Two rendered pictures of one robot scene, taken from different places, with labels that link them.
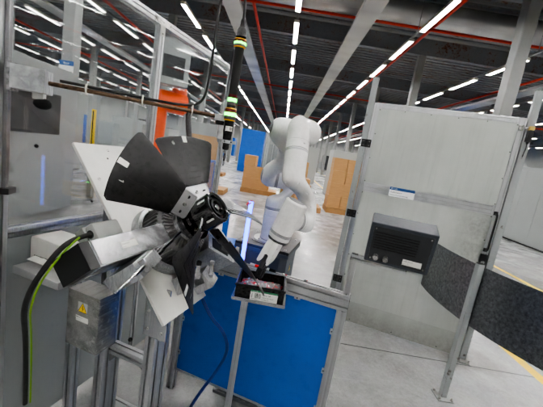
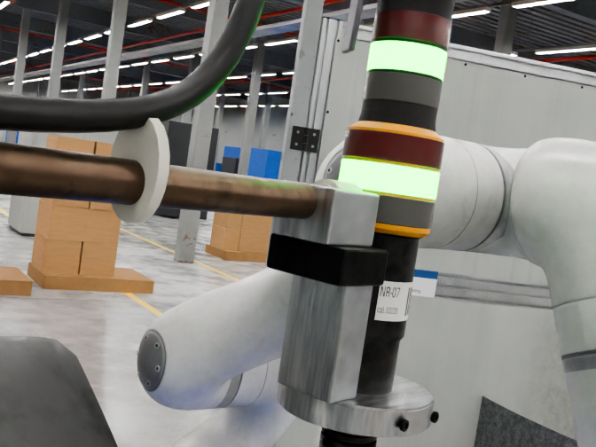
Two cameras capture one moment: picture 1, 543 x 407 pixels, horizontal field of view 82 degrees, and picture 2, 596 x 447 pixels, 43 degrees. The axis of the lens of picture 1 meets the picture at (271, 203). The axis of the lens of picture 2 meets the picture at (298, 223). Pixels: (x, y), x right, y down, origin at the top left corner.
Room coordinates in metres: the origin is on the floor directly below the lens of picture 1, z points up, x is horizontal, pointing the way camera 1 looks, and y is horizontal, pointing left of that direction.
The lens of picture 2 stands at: (0.91, 0.41, 1.55)
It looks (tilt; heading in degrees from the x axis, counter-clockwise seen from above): 4 degrees down; 328
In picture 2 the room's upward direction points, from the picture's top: 8 degrees clockwise
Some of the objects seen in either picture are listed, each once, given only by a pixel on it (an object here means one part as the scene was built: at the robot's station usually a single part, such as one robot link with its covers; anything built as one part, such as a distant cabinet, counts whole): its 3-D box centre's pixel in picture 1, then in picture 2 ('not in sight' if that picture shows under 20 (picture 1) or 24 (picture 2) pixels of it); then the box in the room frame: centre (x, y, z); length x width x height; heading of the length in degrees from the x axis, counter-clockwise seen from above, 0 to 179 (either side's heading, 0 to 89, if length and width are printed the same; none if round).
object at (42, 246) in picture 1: (56, 250); not in sight; (1.17, 0.81, 0.92); 0.17 x 0.16 x 0.11; 72
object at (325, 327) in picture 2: (225, 129); (356, 303); (1.17, 0.21, 1.49); 0.09 x 0.07 x 0.10; 107
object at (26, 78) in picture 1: (30, 79); not in sight; (0.99, 0.80, 1.54); 0.10 x 0.07 x 0.09; 107
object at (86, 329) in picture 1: (92, 316); not in sight; (1.06, 0.59, 0.73); 0.15 x 0.09 x 0.22; 72
